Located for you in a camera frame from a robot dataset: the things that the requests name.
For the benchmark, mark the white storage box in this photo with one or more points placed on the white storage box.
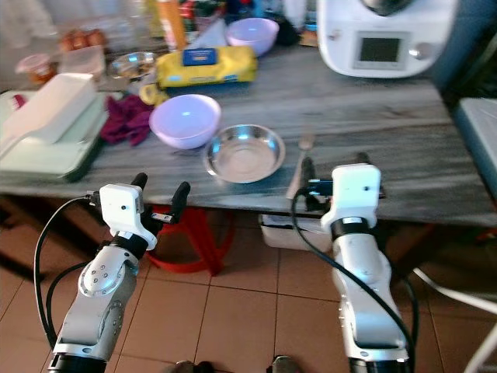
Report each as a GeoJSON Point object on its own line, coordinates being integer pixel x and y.
{"type": "Point", "coordinates": [287, 233]}

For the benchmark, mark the red plastic stool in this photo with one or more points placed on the red plastic stool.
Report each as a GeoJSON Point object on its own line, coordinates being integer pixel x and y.
{"type": "Point", "coordinates": [198, 245]}

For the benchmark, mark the pale green tray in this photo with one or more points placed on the pale green tray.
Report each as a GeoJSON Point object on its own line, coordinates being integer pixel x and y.
{"type": "Point", "coordinates": [46, 159]}

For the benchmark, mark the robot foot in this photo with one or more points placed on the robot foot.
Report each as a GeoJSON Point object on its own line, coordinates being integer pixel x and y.
{"type": "Point", "coordinates": [289, 364]}
{"type": "Point", "coordinates": [192, 367]}

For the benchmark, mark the small red item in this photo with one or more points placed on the small red item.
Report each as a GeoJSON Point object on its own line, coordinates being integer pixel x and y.
{"type": "Point", "coordinates": [17, 101]}

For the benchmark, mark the white bottle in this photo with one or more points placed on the white bottle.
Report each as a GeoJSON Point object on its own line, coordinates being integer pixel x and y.
{"type": "Point", "coordinates": [295, 12]}

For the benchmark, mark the metal spoon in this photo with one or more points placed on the metal spoon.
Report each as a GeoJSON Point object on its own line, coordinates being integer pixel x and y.
{"type": "Point", "coordinates": [298, 171]}

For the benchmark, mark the clear plastic container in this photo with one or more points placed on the clear plastic container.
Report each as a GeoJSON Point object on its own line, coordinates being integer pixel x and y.
{"type": "Point", "coordinates": [81, 62]}

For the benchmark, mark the orange bottle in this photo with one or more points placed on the orange bottle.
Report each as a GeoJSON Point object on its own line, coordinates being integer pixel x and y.
{"type": "Point", "coordinates": [172, 27]}

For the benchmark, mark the yellow package with blue label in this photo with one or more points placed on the yellow package with blue label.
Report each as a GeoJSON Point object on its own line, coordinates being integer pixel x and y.
{"type": "Point", "coordinates": [210, 71]}

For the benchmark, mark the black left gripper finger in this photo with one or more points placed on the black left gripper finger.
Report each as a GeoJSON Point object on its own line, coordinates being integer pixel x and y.
{"type": "Point", "coordinates": [139, 181]}
{"type": "Point", "coordinates": [182, 199]}

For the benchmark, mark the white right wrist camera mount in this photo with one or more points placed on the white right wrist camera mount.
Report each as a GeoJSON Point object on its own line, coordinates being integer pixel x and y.
{"type": "Point", "coordinates": [356, 193]}

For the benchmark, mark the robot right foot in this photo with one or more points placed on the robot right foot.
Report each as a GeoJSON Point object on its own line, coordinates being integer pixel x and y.
{"type": "Point", "coordinates": [289, 364]}

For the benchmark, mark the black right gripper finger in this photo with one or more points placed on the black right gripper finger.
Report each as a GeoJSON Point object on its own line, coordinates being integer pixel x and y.
{"type": "Point", "coordinates": [363, 158]}
{"type": "Point", "coordinates": [308, 180]}

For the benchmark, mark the clear cup with red content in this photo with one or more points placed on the clear cup with red content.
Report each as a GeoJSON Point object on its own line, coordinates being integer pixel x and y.
{"type": "Point", "coordinates": [37, 70]}

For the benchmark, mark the shallow steel bowl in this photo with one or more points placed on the shallow steel bowl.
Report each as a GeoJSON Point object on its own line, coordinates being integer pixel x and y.
{"type": "Point", "coordinates": [245, 154]}

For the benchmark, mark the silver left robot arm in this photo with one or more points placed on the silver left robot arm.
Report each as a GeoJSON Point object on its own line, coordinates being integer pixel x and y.
{"type": "Point", "coordinates": [97, 291]}

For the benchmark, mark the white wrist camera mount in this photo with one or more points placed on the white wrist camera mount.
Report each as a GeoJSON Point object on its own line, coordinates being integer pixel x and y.
{"type": "Point", "coordinates": [120, 208]}
{"type": "Point", "coordinates": [356, 193]}

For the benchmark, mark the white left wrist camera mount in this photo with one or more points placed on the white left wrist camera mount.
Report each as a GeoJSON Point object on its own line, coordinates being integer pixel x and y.
{"type": "Point", "coordinates": [120, 208]}

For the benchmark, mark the white kitchen appliance with display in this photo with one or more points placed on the white kitchen appliance with display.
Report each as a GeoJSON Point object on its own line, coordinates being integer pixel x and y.
{"type": "Point", "coordinates": [388, 31]}

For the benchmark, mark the small yellow cup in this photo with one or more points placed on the small yellow cup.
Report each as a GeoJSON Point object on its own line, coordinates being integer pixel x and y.
{"type": "Point", "coordinates": [150, 95]}

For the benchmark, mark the box of brown eggs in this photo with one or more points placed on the box of brown eggs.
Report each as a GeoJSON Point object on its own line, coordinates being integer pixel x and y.
{"type": "Point", "coordinates": [81, 39]}

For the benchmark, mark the white paper napkin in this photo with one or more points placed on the white paper napkin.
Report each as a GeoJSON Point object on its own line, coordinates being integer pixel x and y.
{"type": "Point", "coordinates": [213, 37]}

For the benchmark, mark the large lilac plastic bowl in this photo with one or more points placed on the large lilac plastic bowl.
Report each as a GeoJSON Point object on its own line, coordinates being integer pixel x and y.
{"type": "Point", "coordinates": [185, 120]}

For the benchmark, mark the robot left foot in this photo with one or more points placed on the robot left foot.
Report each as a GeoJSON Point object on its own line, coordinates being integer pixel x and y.
{"type": "Point", "coordinates": [192, 367]}

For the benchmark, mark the small lilac plastic bowl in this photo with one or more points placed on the small lilac plastic bowl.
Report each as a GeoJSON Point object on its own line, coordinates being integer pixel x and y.
{"type": "Point", "coordinates": [252, 35]}

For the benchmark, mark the magenta cloth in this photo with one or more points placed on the magenta cloth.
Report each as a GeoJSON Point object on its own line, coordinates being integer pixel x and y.
{"type": "Point", "coordinates": [126, 119]}

